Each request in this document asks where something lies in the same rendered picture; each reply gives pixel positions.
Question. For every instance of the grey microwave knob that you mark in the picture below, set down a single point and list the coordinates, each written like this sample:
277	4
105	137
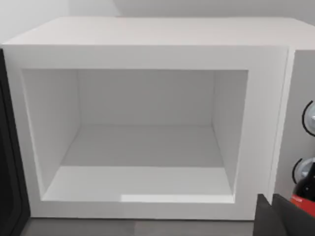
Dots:
301	169
310	118

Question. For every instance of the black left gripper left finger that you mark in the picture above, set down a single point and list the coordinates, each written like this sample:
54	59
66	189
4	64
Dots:
263	216

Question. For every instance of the pale microwave oven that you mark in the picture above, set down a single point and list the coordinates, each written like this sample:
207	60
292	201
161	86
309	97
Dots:
147	56

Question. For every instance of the black microwave door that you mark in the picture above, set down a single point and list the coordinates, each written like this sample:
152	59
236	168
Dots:
9	147

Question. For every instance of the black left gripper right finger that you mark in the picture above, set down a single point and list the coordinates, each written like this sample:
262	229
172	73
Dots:
292	221

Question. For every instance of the dark bottle with red label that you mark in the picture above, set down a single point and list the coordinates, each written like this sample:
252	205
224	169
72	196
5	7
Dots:
306	189

